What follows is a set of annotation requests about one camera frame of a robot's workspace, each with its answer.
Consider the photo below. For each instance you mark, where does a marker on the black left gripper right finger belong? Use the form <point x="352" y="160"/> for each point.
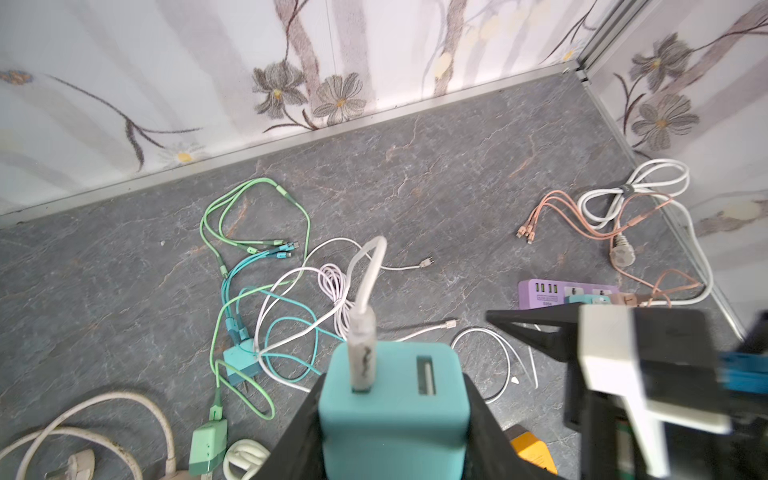
<point x="489" y="454"/>

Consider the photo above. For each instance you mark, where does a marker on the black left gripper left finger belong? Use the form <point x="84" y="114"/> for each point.
<point x="298" y="454"/>

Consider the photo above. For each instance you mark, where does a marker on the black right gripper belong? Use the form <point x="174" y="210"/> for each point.
<point x="742" y="372"/>

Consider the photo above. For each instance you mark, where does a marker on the orange power strip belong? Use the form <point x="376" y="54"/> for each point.
<point x="532" y="449"/>

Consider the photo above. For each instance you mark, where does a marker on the purple power strip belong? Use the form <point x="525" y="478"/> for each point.
<point x="540" y="293"/>

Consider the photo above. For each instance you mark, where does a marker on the pink USB charger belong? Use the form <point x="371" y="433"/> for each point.
<point x="627" y="299"/>

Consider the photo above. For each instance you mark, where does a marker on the teal usb charger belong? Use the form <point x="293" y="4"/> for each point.
<point x="412" y="424"/>
<point x="243" y="359"/>

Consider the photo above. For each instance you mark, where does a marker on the light green USB charger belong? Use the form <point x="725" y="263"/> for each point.
<point x="208" y="447"/>

